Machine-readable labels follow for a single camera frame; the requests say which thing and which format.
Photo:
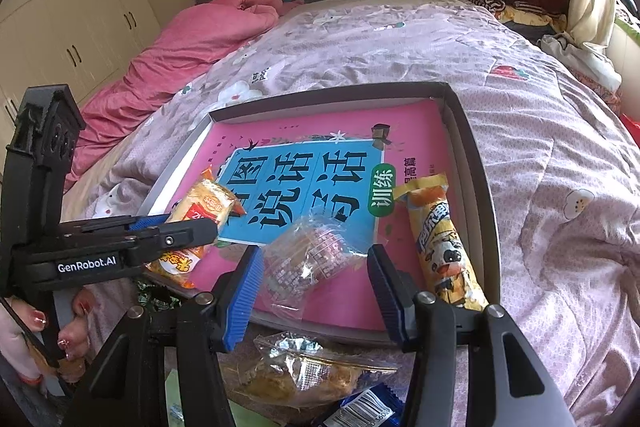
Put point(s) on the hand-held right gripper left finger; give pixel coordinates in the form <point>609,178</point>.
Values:
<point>235,297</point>

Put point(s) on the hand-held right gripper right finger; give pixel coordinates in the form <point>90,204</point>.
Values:
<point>387,294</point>

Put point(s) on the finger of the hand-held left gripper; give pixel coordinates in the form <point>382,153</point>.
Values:
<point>185,239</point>
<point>147,222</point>

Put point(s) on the long orange cracker packet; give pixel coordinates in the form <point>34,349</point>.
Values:
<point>205,202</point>

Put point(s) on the yellow cow print snack packet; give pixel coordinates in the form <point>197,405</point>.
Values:
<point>440,247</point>

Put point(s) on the clear checkered cake packet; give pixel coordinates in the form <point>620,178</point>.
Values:
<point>310,262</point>

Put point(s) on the clear floss cake packet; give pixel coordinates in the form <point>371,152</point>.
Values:
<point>300,372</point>

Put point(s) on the dark rectangular tray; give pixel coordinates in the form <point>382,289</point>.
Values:
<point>480,187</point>

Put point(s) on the person's left hand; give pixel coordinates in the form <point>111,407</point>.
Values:
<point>75,332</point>

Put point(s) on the dark crumpled snack packet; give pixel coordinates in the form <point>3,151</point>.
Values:
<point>155,297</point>

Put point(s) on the blue snack packet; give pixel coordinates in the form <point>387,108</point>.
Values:
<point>365,407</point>

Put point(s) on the cream wardrobe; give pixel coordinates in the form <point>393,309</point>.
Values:
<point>65,22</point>

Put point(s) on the pink and blue book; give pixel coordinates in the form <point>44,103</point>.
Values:
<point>415,142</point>

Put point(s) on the light purple printed blanket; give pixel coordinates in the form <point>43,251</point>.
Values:
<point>550,207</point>

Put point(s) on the pink quilt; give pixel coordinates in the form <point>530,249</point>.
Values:
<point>190,42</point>

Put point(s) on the dark grey cloth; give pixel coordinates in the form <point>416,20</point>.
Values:
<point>20,407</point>

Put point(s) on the white crumpled cloth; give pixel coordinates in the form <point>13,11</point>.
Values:
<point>585,57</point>

